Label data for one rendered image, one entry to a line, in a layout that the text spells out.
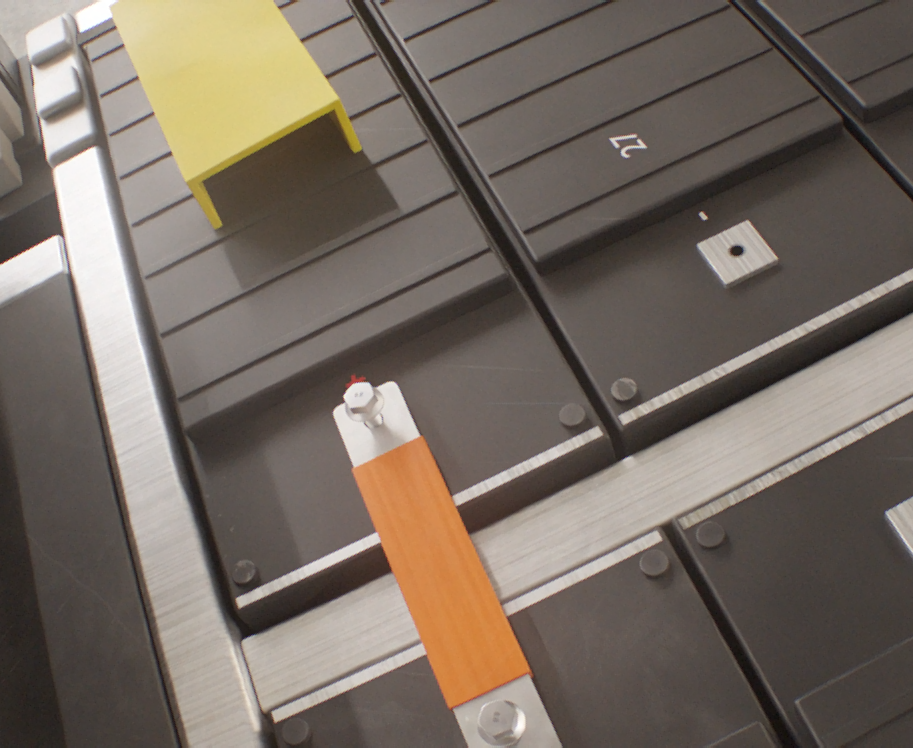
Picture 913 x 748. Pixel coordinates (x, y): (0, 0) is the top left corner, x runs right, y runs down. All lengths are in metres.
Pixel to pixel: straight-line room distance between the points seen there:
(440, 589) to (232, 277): 0.17
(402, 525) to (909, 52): 0.27
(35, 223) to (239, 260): 0.35
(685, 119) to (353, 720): 0.26
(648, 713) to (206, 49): 0.34
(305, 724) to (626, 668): 0.10
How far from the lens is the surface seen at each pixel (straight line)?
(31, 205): 0.81
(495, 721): 0.34
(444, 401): 0.42
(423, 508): 0.40
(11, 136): 0.85
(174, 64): 0.55
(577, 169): 0.47
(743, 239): 0.44
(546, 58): 0.52
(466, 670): 0.37
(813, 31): 0.51
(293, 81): 0.50
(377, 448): 0.41
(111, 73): 0.63
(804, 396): 0.41
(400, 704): 0.38
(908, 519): 0.38
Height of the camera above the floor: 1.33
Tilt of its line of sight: 52 degrees down
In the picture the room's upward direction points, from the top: 25 degrees counter-clockwise
